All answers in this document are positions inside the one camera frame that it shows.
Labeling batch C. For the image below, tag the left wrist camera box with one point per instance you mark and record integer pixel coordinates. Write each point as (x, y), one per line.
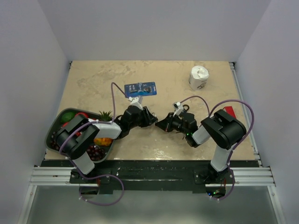
(136, 101)

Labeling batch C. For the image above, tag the dark green fruit tray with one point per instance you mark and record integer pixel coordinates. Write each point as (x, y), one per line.
(52, 154)

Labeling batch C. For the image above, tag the blue blister card package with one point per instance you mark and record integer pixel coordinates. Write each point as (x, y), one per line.
(140, 89)

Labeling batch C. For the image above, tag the white paper roll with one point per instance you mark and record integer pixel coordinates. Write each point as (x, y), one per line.
(198, 77)

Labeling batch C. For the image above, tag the green lime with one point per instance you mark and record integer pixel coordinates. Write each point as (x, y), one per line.
(66, 117)

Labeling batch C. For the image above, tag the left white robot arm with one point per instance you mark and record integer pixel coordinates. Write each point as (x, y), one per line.
(75, 138)

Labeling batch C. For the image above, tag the orange spiky fruit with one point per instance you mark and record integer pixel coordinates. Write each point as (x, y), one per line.
(105, 142)

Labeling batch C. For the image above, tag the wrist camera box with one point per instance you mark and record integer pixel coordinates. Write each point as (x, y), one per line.
(136, 101)
(178, 108)

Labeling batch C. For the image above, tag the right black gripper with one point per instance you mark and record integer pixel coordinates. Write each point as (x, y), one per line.
(164, 124)

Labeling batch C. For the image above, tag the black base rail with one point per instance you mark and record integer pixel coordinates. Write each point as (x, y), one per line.
(114, 175)

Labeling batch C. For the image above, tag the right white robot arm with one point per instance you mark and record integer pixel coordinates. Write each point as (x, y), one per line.
(224, 129)

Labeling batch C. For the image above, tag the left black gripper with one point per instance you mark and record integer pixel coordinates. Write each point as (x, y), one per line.
(147, 122)

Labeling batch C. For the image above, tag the purple grapes bunch front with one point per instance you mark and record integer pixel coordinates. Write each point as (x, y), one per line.
(96, 153)

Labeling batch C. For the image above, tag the red box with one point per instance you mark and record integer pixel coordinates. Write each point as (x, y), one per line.
(229, 110)

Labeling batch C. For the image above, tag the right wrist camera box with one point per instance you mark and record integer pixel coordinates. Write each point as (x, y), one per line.
(178, 108)

